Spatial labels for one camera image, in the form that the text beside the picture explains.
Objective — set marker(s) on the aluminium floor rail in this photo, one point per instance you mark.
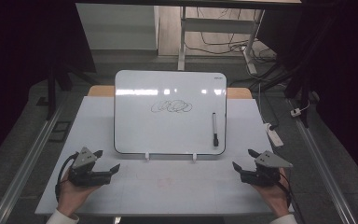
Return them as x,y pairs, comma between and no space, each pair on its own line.
28,161
323,165

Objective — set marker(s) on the white whiteboard stand foot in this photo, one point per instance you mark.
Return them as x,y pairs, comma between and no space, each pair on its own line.
147,156
194,157

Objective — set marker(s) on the black stand legs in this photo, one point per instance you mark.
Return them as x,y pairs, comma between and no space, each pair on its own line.
52,93

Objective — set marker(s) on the small white plug adapter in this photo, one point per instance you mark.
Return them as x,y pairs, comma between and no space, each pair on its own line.
295,112

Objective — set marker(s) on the black rectangular floor frame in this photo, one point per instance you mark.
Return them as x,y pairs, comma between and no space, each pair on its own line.
60,130

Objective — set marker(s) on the person's left hand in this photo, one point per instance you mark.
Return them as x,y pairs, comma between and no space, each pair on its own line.
71,196

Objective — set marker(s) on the white cabinet panel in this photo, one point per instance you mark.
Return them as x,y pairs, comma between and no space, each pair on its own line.
116,26

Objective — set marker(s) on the white desk frame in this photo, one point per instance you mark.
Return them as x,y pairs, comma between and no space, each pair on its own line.
217,25

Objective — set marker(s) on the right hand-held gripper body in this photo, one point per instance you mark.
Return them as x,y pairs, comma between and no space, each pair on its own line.
268,161

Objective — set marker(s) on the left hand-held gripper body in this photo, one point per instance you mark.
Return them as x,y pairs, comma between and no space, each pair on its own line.
85,158

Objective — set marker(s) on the person's right hand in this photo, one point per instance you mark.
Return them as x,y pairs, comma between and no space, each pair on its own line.
276,199

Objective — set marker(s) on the black and white marker pen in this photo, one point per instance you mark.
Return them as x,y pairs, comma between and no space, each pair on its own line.
214,124

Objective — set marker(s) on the white whiteboard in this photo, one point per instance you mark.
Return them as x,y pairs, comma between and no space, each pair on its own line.
155,130

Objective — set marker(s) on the white table cover sheet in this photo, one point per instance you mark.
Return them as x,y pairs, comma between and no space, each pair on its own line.
174,186

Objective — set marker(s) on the black tripod legs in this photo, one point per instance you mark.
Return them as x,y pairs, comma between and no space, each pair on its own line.
303,90

